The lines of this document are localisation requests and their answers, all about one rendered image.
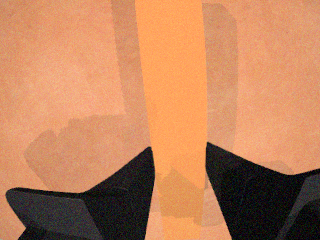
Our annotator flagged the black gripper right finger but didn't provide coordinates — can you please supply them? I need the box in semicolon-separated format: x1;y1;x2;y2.
205;141;320;240

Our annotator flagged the orange bar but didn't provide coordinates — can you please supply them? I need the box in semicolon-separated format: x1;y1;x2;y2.
135;0;207;240

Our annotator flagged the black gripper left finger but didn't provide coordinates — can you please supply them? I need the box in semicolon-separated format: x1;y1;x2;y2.
5;147;156;240

